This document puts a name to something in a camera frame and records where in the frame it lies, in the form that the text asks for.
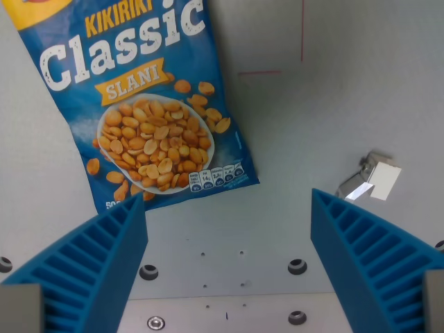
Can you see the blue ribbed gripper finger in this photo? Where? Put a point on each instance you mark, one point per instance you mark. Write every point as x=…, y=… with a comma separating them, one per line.
x=378, y=263
x=86, y=263

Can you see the silver round screw head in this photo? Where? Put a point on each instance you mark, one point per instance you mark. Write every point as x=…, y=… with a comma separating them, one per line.
x=155, y=322

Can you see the blue Classic peanut bag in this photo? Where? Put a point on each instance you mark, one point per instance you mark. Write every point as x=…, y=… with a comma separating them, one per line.
x=138, y=100

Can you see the small shiny metal bracket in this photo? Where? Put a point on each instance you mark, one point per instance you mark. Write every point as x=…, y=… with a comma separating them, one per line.
x=368, y=176

